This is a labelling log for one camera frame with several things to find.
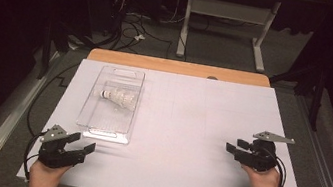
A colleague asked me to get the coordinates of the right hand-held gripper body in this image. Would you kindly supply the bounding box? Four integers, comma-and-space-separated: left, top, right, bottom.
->
236, 128, 297, 178

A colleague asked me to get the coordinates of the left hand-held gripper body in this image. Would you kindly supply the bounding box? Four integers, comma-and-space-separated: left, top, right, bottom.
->
35, 121, 91, 174

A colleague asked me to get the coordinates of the clear plastic tray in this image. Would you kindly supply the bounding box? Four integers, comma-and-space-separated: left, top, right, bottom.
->
74, 62, 148, 147

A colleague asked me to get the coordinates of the person's left hand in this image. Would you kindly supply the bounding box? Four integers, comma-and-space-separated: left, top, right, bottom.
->
26, 157, 73, 187

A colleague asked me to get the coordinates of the person's right hand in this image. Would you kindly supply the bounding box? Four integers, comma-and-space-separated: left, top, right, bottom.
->
238, 161, 283, 187

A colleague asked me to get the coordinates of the white table cover sheet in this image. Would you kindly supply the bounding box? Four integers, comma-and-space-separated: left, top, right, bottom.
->
15, 50, 327, 187

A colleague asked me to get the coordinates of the black metal stand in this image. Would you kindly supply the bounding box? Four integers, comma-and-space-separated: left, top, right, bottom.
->
36, 18, 75, 84
264, 58, 330, 133

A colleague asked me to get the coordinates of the white plug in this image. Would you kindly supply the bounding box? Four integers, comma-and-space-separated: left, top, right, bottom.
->
133, 33, 147, 43

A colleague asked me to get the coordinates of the dark computer tower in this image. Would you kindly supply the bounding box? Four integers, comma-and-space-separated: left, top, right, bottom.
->
74, 0, 128, 39

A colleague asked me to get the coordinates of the left hand-held gripper cable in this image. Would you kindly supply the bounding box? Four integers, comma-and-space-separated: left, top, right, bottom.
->
19, 128, 49, 184

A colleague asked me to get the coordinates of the black floor cable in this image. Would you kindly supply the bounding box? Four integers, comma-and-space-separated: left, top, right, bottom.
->
23, 55, 82, 146

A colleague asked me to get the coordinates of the tangle of black floor cables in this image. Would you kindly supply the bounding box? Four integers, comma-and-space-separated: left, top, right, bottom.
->
104, 8, 180, 61

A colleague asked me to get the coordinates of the white metal desk frame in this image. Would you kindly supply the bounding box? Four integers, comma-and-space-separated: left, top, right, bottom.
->
174, 0, 283, 76

